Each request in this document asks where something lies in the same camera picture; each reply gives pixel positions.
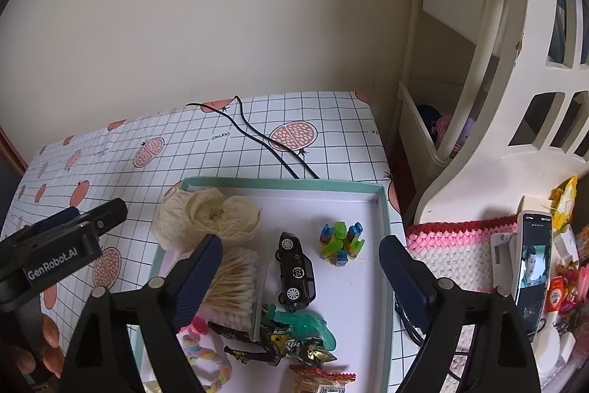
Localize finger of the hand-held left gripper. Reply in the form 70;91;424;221
0;206;81;244
79;197;128;234

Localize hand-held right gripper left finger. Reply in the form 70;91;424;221
60;233;224;393

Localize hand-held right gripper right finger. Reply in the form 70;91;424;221
378;235;541;393

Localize clear bag of cotton swabs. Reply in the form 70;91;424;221
198;246;272;341

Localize teal-rimmed white tray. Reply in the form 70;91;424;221
131;176;396;393

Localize pastel rainbow pipe cleaner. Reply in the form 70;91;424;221
181;331;233;393

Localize colourful building block toy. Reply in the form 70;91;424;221
320;222;365;269

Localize black toy car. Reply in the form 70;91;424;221
275;231;317;313

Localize black and gold action figure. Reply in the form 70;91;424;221
207;305;338;368

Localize green translucent balloon dog toy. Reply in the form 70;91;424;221
264;303;338;352

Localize person's left hand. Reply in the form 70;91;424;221
7;312;66;380

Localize pomegranate print grid tablecloth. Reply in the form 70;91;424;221
0;91;406;393

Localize pink and white crochet mat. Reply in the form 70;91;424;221
405;214;521;393

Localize pink yarn ball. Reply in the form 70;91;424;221
435;115;461;155

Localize pile of colourful snack packets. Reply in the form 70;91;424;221
547;176;589;329

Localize blue yarn ball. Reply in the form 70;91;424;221
416;104;442;137

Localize white plastic storage rack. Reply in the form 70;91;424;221
396;0;589;228

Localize thin black charging cable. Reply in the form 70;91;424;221
393;301;428;348

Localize red-brown wooden frame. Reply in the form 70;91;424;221
0;126;29;177

